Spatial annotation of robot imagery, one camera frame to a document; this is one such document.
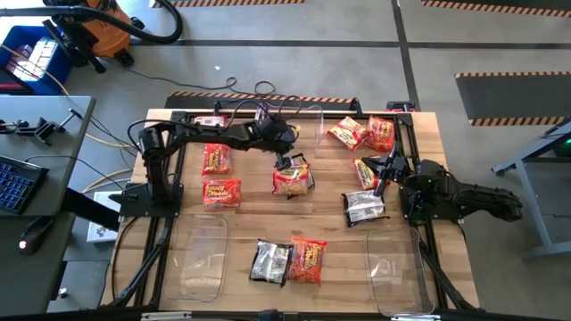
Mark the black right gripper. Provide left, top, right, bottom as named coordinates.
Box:
left=361, top=141, right=414, bottom=197

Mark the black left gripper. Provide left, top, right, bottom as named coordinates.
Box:
left=253, top=113, right=299, bottom=171

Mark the orange fire noodle pack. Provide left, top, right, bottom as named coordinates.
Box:
left=287, top=235, right=328, bottom=286
left=363, top=114, right=397, bottom=154

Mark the clear plastic bin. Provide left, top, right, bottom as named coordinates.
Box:
left=258, top=104, right=326, bottom=151
left=366, top=225, right=436, bottom=317
left=162, top=213, right=231, bottom=304

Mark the red black device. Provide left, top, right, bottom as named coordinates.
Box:
left=385, top=100, right=417, bottom=112

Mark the black hazard-striped floor mat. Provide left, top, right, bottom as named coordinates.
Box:
left=421, top=0, right=571, bottom=19
left=454, top=70, right=571, bottom=128
left=164, top=91, right=358, bottom=111
left=149, top=0, right=307, bottom=9

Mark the grey metal cart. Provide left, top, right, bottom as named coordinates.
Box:
left=490, top=118, right=571, bottom=262

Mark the white box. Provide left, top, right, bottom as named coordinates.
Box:
left=86, top=190, right=124, bottom=244

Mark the black flat strip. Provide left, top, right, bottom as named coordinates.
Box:
left=62, top=186, right=122, bottom=232

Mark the orange shop vacuum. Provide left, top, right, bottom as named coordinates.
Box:
left=42, top=0, right=148, bottom=75

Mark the blue plastic crate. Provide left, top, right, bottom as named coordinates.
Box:
left=0, top=25, right=72, bottom=95

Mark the black desk clamp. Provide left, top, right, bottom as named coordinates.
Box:
left=0, top=108, right=84, bottom=146

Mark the grey desk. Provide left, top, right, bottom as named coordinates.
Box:
left=0, top=95, right=97, bottom=317

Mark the black computer mouse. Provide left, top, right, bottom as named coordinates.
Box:
left=17, top=216, right=55, bottom=257

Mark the black backlit keyboard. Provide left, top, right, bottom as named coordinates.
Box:
left=0, top=154, right=50, bottom=216

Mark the black aluminium table frame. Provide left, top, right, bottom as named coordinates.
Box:
left=102, top=109, right=481, bottom=313

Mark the black floor cable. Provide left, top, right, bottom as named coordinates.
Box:
left=100, top=55, right=277, bottom=97

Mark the yellow cable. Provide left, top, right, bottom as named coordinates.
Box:
left=82, top=168, right=134, bottom=193
left=84, top=132, right=137, bottom=149

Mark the black vacuum hose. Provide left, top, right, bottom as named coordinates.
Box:
left=0, top=0, right=184, bottom=45

